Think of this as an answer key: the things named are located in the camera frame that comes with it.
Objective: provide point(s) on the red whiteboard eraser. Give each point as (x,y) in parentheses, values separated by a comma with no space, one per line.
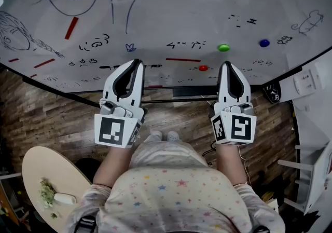
(155,86)

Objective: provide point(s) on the blue round magnet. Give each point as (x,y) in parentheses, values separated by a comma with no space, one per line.
(264,43)

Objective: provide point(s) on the long red magnetic strip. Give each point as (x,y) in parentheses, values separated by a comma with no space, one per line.
(183,60)
(44,63)
(71,28)

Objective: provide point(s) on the person's right forearm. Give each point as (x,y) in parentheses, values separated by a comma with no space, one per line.
(230,164)

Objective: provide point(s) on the small green plant sprig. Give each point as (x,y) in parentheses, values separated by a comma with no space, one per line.
(54,215)

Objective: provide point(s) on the person's right white shoe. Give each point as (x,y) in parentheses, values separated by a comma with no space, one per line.
(172,136)

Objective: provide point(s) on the green round magnet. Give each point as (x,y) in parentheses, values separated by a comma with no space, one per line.
(223,47)

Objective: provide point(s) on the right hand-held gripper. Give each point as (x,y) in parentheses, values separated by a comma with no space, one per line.
(241,128)

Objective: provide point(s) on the person's star print pyjamas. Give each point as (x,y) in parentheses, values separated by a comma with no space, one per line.
(168,200)

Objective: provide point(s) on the whiteboard on black stand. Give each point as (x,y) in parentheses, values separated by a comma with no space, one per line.
(168,19)

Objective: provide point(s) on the round wooden table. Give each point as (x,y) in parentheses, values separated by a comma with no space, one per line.
(39,167)

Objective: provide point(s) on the green flower bunch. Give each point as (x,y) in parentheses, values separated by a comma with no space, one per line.
(47,193)

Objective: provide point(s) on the black oval case white tags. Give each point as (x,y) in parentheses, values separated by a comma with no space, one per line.
(272,93)

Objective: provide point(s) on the black table base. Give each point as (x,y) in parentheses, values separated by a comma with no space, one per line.
(88,168)

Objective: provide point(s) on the white vase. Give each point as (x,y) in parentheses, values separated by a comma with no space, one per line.
(64,198)

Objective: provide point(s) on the red round magnet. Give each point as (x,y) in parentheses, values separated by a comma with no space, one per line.
(203,68)

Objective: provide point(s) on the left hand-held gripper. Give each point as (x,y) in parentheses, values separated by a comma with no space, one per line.
(111,129)

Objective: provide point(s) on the black marker pen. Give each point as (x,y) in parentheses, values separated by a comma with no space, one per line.
(153,66)
(109,66)

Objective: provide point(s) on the person's left forearm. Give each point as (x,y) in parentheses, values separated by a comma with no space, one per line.
(111,167)

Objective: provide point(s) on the person's left white shoe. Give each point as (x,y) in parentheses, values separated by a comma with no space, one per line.
(156,135)

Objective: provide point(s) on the white shelf rack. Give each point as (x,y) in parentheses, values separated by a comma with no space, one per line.
(319,175)

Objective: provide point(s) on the person's white shoe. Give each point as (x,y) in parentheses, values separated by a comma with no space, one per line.
(172,136)
(156,135)

